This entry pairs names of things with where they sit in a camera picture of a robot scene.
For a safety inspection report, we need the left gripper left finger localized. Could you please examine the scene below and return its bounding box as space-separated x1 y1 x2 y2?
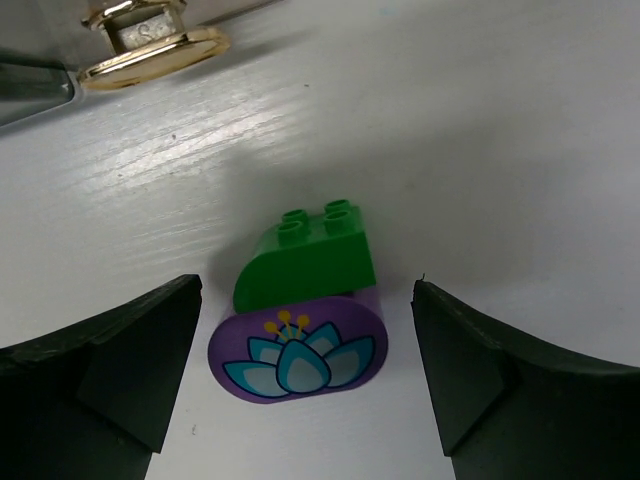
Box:
1 274 202 479

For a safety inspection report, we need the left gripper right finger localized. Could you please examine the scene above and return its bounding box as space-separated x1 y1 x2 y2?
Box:
412 280 639 479

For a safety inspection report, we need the grey tinted plastic bin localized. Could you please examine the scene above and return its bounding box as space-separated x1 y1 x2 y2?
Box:
1 47 78 127

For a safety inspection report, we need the tall clear drawer bin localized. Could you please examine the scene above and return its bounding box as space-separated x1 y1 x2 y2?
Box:
49 0 281 92

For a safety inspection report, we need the purple lotus lego piece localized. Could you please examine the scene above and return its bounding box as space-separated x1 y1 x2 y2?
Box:
207 287 388 404

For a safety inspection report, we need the green leaf lego brick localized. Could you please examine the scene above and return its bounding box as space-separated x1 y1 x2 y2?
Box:
232 199 377 313

